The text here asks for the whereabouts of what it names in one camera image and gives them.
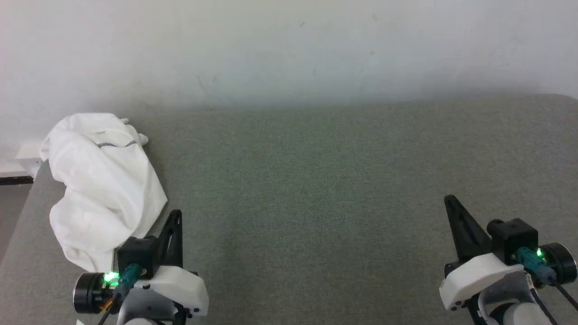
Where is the teal plug camera cable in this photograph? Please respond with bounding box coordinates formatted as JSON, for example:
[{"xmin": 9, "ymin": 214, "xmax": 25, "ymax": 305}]
[
  {"xmin": 515, "ymin": 246, "xmax": 578, "ymax": 313},
  {"xmin": 97, "ymin": 264, "xmax": 145, "ymax": 325}
]

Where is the teal plug right camera cable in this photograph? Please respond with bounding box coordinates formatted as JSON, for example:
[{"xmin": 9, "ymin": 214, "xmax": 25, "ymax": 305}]
[{"xmin": 515, "ymin": 246, "xmax": 578, "ymax": 313}]

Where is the white garment with black stitching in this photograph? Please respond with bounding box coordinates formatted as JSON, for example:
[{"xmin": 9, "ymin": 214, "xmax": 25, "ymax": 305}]
[{"xmin": 40, "ymin": 113, "xmax": 168, "ymax": 274}]

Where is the teal plug left camera cable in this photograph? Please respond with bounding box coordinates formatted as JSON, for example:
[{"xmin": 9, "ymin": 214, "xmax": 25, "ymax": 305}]
[{"xmin": 97, "ymin": 264, "xmax": 145, "ymax": 325}]

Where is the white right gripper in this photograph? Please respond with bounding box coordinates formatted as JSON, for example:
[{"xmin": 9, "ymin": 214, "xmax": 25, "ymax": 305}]
[{"xmin": 439, "ymin": 195, "xmax": 525, "ymax": 311}]

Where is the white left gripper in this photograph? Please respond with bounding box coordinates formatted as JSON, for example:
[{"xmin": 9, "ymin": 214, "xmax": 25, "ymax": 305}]
[{"xmin": 135, "ymin": 209, "xmax": 210, "ymax": 317}]

